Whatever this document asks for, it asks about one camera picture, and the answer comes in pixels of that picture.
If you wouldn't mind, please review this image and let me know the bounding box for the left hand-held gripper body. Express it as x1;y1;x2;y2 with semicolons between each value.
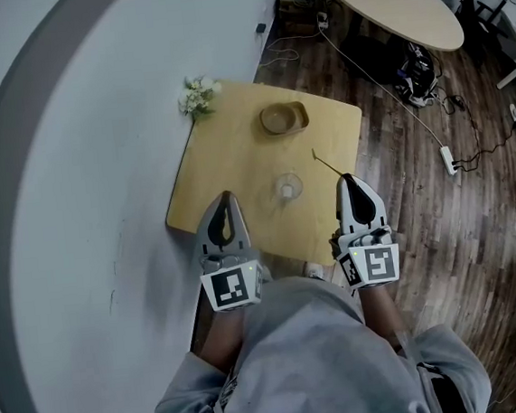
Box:
197;245;267;316

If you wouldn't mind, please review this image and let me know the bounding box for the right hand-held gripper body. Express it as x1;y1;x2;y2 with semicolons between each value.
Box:
328;223;404;294

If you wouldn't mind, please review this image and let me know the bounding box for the clear glass cup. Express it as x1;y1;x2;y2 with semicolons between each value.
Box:
261;168;306;209

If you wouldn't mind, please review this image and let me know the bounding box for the person's right forearm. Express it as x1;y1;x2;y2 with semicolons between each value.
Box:
357;280;410;356

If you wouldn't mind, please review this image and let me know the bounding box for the person's left forearm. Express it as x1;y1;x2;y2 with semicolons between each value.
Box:
193;305;253;376

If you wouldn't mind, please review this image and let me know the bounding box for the person's shoe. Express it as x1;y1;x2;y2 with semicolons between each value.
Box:
301;261;326;284

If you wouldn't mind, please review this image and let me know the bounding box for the white power strip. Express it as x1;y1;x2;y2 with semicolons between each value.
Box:
438;145;460;179

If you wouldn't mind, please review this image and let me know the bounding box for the beige bowl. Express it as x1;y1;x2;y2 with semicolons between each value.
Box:
258;99;311;140

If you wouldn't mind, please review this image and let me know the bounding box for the person's grey hoodie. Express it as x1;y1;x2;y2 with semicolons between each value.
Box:
131;258;496;413

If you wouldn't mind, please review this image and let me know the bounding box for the dark bag pile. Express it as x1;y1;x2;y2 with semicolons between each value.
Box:
388;40;446;111

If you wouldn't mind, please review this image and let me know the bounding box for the white flower bouquet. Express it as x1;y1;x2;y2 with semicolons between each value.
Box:
174;72;227;121

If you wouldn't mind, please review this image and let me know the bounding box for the oval beige table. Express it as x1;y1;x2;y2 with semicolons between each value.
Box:
327;0;467;64

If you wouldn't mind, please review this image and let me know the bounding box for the black chair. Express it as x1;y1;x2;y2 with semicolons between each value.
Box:
454;0;512;70

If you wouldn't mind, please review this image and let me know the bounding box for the black cable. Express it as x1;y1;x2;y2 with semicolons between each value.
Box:
436;80;516;174

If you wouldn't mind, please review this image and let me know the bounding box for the long white cable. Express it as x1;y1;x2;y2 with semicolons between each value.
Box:
316;14;446;161

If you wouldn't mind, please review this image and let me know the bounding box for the coiled white cable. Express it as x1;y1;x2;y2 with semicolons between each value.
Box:
254;36;302;71

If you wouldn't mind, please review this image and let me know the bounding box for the white desk frame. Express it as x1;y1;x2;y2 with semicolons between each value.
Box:
488;5;516;91

